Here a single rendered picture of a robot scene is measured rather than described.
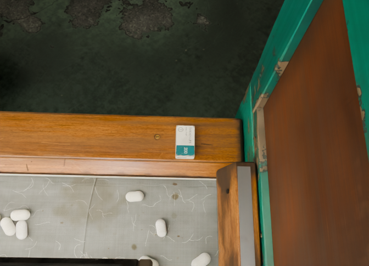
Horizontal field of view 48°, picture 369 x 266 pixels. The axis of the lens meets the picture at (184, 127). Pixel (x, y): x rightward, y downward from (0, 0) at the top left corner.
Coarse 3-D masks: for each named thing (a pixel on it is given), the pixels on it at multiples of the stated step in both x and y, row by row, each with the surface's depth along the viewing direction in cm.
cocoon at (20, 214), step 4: (12, 212) 72; (16, 212) 72; (20, 212) 72; (24, 212) 72; (28, 212) 73; (12, 216) 72; (16, 216) 72; (20, 216) 72; (24, 216) 72; (28, 216) 73
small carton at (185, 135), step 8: (176, 128) 77; (184, 128) 77; (192, 128) 77; (176, 136) 76; (184, 136) 76; (192, 136) 76; (176, 144) 76; (184, 144) 76; (192, 144) 76; (176, 152) 75; (184, 152) 75; (192, 152) 75
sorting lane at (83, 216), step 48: (0, 192) 75; (48, 192) 76; (96, 192) 76; (144, 192) 77; (192, 192) 77; (0, 240) 72; (48, 240) 72; (96, 240) 73; (144, 240) 73; (192, 240) 74
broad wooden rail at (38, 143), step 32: (0, 128) 77; (32, 128) 77; (64, 128) 78; (96, 128) 78; (128, 128) 78; (160, 128) 79; (224, 128) 80; (0, 160) 75; (32, 160) 76; (64, 160) 76; (96, 160) 76; (128, 160) 76; (160, 160) 77; (192, 160) 77; (224, 160) 77
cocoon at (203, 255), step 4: (200, 256) 71; (204, 256) 71; (208, 256) 71; (196, 260) 71; (200, 260) 71; (204, 260) 71; (208, 260) 71; (192, 264) 71; (196, 264) 70; (200, 264) 70; (204, 264) 71
